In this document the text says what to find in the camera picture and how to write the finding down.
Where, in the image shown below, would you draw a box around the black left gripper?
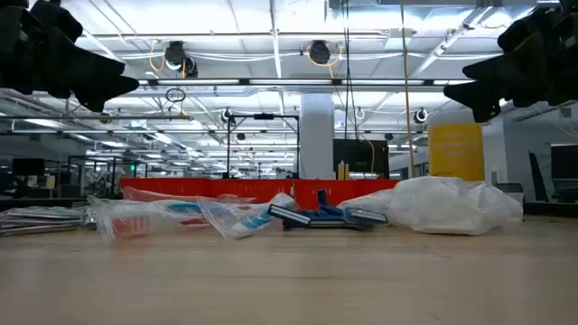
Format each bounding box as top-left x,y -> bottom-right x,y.
0,0 -> 140,113

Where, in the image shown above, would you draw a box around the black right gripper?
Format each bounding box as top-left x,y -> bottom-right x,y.
443,0 -> 578,124

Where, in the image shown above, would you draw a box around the bagged blue white toothbrush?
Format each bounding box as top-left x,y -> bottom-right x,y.
121,186 -> 256,205
88,194 -> 214,241
196,191 -> 297,241

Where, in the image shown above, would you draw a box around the cotton pads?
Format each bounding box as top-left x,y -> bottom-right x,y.
338,188 -> 399,223
387,175 -> 525,237

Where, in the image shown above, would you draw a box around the silver metal nail clipper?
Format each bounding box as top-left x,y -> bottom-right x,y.
0,218 -> 88,231
0,211 -> 85,223
0,225 -> 85,238

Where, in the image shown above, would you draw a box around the blue disposable razor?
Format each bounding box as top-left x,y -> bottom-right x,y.
331,205 -> 390,229
311,205 -> 359,223
316,189 -> 330,216
266,203 -> 327,231

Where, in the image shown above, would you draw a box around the black monitor screen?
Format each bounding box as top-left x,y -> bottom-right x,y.
549,143 -> 578,203
11,157 -> 46,177
332,138 -> 391,180

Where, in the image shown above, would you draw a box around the red plastic mesh basket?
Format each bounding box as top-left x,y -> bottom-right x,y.
210,178 -> 295,205
119,177 -> 211,203
293,179 -> 345,210
336,179 -> 401,203

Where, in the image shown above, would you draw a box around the white building column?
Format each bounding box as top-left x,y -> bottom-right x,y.
299,93 -> 336,180

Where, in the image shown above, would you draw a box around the long ceiling light strip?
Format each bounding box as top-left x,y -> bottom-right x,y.
137,78 -> 475,88

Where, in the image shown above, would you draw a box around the black ceiling cable reel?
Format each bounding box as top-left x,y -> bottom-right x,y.
163,40 -> 199,79
308,40 -> 332,66

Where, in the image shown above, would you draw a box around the black coiled hanging cable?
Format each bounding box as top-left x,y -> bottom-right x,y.
340,0 -> 353,142

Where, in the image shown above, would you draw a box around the black metal frame rig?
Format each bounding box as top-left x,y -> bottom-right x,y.
225,113 -> 301,180

